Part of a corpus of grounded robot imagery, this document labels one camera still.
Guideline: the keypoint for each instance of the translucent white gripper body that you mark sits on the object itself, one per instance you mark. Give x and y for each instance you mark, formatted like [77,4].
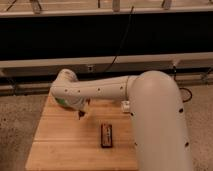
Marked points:
[81,105]

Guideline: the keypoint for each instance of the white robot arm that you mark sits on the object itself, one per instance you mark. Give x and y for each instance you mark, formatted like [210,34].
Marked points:
[156,109]

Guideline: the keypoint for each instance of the green ceramic bowl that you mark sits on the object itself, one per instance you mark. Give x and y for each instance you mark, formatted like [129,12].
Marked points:
[62,103]

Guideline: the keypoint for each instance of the dark red candy bar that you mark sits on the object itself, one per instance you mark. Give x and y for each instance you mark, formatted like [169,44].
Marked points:
[106,135]

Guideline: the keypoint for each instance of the small plastic bottle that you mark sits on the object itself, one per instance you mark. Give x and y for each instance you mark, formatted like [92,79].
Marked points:
[125,106]

